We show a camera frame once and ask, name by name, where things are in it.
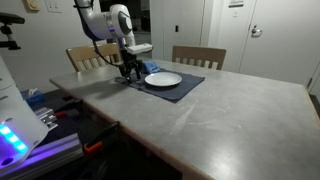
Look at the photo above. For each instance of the aluminium extrusion rail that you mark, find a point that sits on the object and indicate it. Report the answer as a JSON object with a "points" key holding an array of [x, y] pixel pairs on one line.
{"points": [[47, 158]]}

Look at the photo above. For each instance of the orange black clamp far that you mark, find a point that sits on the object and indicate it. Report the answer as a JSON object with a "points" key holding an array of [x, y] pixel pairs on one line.
{"points": [[74, 105]]}

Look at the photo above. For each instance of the dark blue placemat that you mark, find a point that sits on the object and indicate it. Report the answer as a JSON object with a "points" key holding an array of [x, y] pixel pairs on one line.
{"points": [[170, 93]]}

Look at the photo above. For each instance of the beige wall thermostat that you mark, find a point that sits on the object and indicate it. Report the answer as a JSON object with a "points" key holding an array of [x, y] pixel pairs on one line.
{"points": [[32, 5]]}

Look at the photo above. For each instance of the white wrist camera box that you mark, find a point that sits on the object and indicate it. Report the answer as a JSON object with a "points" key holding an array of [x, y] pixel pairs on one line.
{"points": [[145, 47]]}

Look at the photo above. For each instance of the white light switch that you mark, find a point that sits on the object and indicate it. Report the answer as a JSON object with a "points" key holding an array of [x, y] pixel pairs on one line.
{"points": [[53, 6]]}

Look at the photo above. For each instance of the wooden chair far right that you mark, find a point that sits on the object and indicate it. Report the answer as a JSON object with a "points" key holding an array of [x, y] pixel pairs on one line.
{"points": [[85, 58]]}

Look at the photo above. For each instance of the white door with handle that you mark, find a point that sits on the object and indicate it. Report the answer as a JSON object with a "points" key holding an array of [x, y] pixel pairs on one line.
{"points": [[289, 47]]}

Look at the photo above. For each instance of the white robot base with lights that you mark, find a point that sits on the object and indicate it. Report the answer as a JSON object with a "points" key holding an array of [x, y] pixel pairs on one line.
{"points": [[20, 128]]}

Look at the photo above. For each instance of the wooden chair far left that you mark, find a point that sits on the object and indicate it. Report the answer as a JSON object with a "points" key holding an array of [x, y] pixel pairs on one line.
{"points": [[199, 56]]}

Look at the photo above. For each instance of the blue tissue box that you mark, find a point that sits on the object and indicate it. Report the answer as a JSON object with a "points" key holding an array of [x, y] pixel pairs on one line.
{"points": [[33, 97]]}

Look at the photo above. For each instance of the blue folded cloth napkin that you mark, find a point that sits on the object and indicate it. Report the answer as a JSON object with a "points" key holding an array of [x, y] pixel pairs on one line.
{"points": [[149, 67]]}

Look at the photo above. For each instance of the silver door handle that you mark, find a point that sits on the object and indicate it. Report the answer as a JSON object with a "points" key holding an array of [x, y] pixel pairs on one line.
{"points": [[256, 32]]}

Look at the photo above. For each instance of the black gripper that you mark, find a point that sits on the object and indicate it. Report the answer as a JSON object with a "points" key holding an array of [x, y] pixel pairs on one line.
{"points": [[130, 62]]}

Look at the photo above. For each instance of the black camera on stand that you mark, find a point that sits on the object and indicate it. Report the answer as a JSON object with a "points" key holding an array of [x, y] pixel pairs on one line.
{"points": [[8, 19]]}

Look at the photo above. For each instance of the white door sign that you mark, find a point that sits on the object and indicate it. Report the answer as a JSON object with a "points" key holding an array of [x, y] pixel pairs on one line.
{"points": [[236, 3]]}

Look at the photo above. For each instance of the orange black clamp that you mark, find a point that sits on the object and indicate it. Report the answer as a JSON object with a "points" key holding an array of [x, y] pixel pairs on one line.
{"points": [[74, 105], [96, 144]]}

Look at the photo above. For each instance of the white round plate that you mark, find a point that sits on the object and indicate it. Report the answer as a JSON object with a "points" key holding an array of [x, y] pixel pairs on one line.
{"points": [[163, 79]]}

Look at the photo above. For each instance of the orange black clamp near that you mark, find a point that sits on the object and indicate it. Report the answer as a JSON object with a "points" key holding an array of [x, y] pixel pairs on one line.
{"points": [[96, 144]]}

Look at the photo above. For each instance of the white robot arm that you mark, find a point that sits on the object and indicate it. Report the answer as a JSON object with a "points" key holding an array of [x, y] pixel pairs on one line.
{"points": [[114, 24]]}

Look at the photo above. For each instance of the wooden chair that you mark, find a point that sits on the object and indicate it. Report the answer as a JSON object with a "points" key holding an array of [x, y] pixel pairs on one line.
{"points": [[199, 56], [85, 58]]}

